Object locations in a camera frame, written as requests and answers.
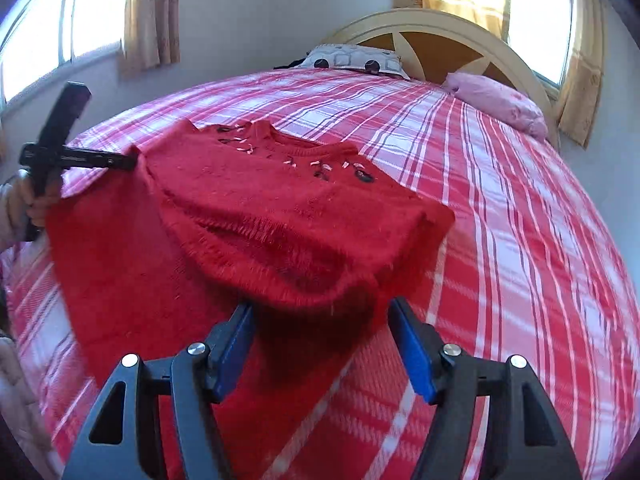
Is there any person's left hand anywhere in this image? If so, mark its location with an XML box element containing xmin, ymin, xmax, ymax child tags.
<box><xmin>9</xmin><ymin>169</ymin><xmax>63</xmax><ymax>232</ymax></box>

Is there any window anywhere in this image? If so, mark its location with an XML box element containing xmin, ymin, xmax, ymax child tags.
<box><xmin>508</xmin><ymin>0</ymin><xmax>574</xmax><ymax>89</ymax></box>
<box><xmin>1</xmin><ymin>0</ymin><xmax>125</xmax><ymax>104</ymax></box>

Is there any black item beside cushion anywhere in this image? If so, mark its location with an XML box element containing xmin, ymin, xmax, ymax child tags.
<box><xmin>273</xmin><ymin>58</ymin><xmax>305</xmax><ymax>70</ymax></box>

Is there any red white plaid bedspread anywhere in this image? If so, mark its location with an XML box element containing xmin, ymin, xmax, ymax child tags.
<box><xmin>1</xmin><ymin>68</ymin><xmax>639</xmax><ymax>479</ymax></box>

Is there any left forearm light sleeve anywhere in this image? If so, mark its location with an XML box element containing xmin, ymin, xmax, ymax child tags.
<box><xmin>0</xmin><ymin>176</ymin><xmax>27</xmax><ymax>252</ymax></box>

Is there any pink pillow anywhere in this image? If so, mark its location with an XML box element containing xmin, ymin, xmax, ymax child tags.
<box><xmin>442</xmin><ymin>72</ymin><xmax>548</xmax><ymax>141</ymax></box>

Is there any red knit sweater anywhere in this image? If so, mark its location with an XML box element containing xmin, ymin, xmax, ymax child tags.
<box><xmin>45</xmin><ymin>117</ymin><xmax>457</xmax><ymax>411</ymax></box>

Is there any white patterned cushion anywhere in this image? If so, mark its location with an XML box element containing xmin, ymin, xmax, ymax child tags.
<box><xmin>298</xmin><ymin>44</ymin><xmax>410</xmax><ymax>80</ymax></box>

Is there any left window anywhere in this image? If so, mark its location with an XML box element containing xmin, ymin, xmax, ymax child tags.
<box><xmin>1</xmin><ymin>0</ymin><xmax>125</xmax><ymax>104</ymax></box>

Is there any beige curtain right of headboard window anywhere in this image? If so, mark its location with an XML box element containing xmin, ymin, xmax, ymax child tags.
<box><xmin>554</xmin><ymin>0</ymin><xmax>605</xmax><ymax>148</ymax></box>

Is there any cream wooden headboard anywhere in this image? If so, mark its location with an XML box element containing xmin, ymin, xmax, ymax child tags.
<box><xmin>323</xmin><ymin>8</ymin><xmax>560</xmax><ymax>148</ymax></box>

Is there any beige curtain by left window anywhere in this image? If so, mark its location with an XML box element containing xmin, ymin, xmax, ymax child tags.
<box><xmin>119</xmin><ymin>0</ymin><xmax>180</xmax><ymax>79</ymax></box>

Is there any right window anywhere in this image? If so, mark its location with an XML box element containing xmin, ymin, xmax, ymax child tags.
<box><xmin>508</xmin><ymin>0</ymin><xmax>574</xmax><ymax>89</ymax></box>

